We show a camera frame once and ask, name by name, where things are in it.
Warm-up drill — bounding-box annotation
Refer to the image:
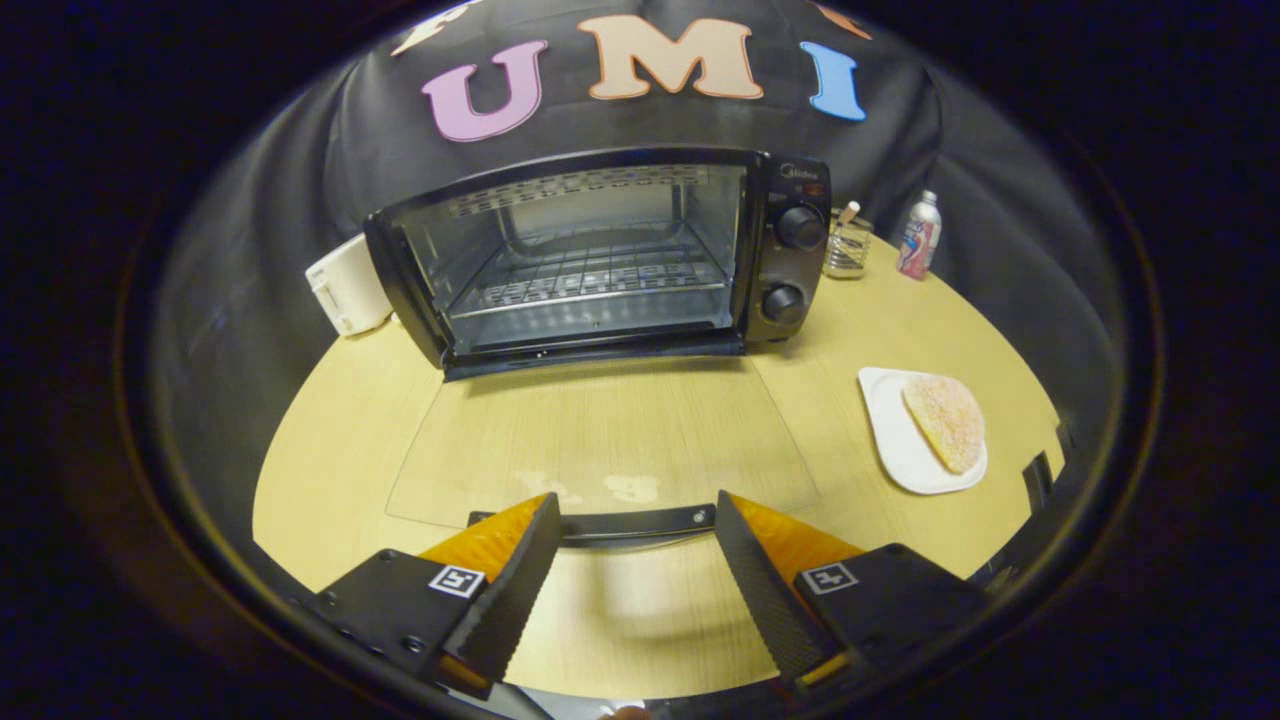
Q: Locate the clear glass jar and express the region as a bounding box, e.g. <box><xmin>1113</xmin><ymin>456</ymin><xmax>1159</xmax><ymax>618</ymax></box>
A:
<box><xmin>822</xmin><ymin>201</ymin><xmax>875</xmax><ymax>280</ymax></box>

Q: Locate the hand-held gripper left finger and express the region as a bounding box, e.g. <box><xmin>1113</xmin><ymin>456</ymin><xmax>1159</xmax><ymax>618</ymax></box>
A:
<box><xmin>300</xmin><ymin>492</ymin><xmax>563</xmax><ymax>701</ymax></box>

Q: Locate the black backdrop cloth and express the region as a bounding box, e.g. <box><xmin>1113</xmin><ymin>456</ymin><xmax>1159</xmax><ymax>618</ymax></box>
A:
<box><xmin>150</xmin><ymin>0</ymin><xmax>1131</xmax><ymax>561</ymax></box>

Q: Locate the pink sugared bread slice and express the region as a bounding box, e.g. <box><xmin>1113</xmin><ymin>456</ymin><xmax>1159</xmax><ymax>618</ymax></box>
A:
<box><xmin>902</xmin><ymin>374</ymin><xmax>987</xmax><ymax>475</ymax></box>

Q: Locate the white bread toaster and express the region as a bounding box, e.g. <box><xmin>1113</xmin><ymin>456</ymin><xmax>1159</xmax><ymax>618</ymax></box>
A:
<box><xmin>305</xmin><ymin>233</ymin><xmax>394</xmax><ymax>338</ymax></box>

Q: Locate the black toaster oven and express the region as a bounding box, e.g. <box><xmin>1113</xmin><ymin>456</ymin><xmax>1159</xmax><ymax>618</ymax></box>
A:
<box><xmin>363</xmin><ymin>146</ymin><xmax>834</xmax><ymax>383</ymax></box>

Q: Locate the white square plate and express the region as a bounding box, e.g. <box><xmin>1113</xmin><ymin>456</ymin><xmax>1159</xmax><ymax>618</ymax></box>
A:
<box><xmin>857</xmin><ymin>366</ymin><xmax>990</xmax><ymax>497</ymax></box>

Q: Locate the metal wire oven rack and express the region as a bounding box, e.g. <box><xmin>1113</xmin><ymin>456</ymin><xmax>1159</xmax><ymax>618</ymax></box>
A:
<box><xmin>445</xmin><ymin>222</ymin><xmax>731</xmax><ymax>321</ymax></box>

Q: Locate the glass toaster oven door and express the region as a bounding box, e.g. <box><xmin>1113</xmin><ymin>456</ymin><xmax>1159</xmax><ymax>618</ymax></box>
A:
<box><xmin>385</xmin><ymin>355</ymin><xmax>822</xmax><ymax>551</ymax></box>

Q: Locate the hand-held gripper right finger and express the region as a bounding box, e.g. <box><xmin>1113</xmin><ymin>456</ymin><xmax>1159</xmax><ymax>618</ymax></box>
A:
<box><xmin>714</xmin><ymin>490</ymin><xmax>993</xmax><ymax>701</ymax></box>

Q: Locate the black chair frame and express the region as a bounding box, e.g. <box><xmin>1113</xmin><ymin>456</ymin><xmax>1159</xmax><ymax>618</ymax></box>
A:
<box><xmin>968</xmin><ymin>424</ymin><xmax>1077</xmax><ymax>593</ymax></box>

